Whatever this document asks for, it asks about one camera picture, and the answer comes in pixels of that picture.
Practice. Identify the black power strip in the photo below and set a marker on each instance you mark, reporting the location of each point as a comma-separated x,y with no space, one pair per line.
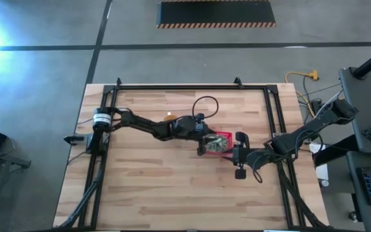
316,105

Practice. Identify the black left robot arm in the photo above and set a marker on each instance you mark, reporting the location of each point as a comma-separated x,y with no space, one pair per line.
140,122

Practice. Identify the black hazard-striped floor mat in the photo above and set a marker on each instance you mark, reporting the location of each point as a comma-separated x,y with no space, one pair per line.
216,13

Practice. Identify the red plastic mesh basket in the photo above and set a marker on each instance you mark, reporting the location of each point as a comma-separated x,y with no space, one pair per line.
225,133

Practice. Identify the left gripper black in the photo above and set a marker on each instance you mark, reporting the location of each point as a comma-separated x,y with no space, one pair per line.
190,129

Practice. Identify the black desk support bar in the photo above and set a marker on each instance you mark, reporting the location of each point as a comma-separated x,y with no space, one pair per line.
333,151

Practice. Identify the small black controller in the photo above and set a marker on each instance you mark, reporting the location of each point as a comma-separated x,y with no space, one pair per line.
369,135

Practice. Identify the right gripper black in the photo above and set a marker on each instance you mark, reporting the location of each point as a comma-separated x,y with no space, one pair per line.
248,156

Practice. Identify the white paper sheet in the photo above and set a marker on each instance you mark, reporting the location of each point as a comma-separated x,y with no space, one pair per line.
320,170

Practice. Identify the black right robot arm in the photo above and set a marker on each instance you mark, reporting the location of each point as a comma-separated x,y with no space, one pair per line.
314,124

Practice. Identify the black table clamp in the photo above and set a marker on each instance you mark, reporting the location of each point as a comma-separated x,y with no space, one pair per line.
73,139

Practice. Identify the orange-yellow cup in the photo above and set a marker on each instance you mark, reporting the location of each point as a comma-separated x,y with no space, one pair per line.
169,116

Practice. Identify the grey metal mounting plate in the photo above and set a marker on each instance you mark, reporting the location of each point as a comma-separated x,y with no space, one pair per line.
277,135

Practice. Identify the desk caster wheel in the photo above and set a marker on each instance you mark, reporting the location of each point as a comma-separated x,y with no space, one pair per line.
353,216

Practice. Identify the black aluminium table frame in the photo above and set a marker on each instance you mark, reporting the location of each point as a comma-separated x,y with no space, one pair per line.
188,87

